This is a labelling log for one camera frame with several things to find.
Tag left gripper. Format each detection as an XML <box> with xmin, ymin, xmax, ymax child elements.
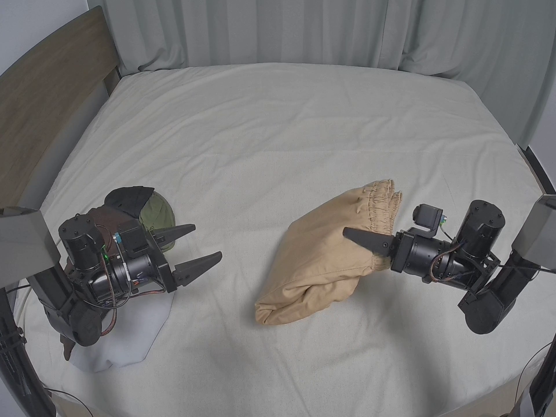
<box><xmin>106</xmin><ymin>223</ymin><xmax>223</xmax><ymax>303</ymax></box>

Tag green garment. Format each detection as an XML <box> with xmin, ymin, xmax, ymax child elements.
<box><xmin>139</xmin><ymin>191</ymin><xmax>176</xmax><ymax>252</ymax></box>

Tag brown garment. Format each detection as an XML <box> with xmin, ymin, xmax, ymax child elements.
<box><xmin>61</xmin><ymin>205</ymin><xmax>144</xmax><ymax>361</ymax></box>

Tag tan shorts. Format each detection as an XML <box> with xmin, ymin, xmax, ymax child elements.
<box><xmin>254</xmin><ymin>179</ymin><xmax>402</xmax><ymax>327</ymax></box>

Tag bed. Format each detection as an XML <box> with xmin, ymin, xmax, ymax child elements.
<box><xmin>0</xmin><ymin>6</ymin><xmax>556</xmax><ymax>417</ymax></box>

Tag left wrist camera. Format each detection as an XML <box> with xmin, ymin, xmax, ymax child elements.
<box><xmin>114</xmin><ymin>226</ymin><xmax>147</xmax><ymax>259</ymax></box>

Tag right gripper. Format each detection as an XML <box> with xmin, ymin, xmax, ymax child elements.
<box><xmin>343</xmin><ymin>227</ymin><xmax>457</xmax><ymax>283</ymax></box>

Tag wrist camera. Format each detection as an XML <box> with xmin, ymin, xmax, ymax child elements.
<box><xmin>114</xmin><ymin>226</ymin><xmax>147</xmax><ymax>259</ymax></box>
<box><xmin>412</xmin><ymin>204</ymin><xmax>447</xmax><ymax>239</ymax></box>

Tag pale green curtain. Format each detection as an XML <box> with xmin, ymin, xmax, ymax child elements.
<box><xmin>83</xmin><ymin>0</ymin><xmax>556</xmax><ymax>147</ymax></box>

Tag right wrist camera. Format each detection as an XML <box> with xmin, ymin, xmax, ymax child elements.
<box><xmin>412</xmin><ymin>204</ymin><xmax>447</xmax><ymax>239</ymax></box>

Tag white garment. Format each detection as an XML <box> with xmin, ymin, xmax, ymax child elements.
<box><xmin>72</xmin><ymin>291</ymin><xmax>174</xmax><ymax>372</ymax></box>

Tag black garment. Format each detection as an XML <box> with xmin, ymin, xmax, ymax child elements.
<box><xmin>105</xmin><ymin>186</ymin><xmax>156</xmax><ymax>218</ymax></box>

